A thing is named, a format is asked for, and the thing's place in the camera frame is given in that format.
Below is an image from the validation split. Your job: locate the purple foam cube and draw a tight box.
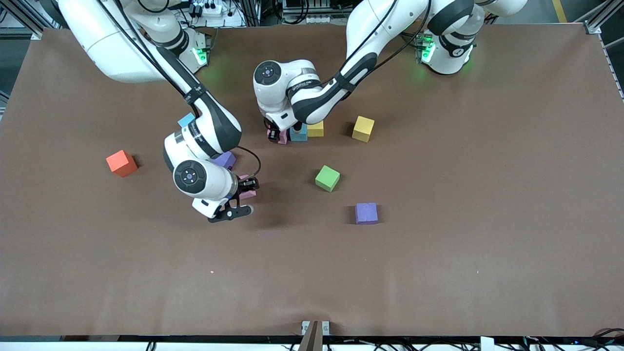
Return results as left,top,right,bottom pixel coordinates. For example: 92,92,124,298
211,151,237,171
355,202,379,225

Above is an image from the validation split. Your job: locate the orange foam cube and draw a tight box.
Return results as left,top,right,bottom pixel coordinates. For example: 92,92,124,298
106,150,138,177

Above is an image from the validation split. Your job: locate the green foam cube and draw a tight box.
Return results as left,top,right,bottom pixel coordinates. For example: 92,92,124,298
315,165,341,193

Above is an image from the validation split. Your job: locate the white power strip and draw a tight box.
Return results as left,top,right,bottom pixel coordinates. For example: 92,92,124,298
188,0,244,27

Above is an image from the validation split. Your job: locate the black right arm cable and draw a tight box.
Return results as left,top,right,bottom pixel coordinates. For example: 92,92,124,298
97,0,262,182

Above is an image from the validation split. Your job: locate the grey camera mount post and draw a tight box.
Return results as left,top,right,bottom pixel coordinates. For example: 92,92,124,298
297,319,331,351

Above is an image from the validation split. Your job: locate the aluminium frame rail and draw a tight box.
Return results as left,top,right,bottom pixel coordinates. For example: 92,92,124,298
0,0,59,40
585,0,624,103

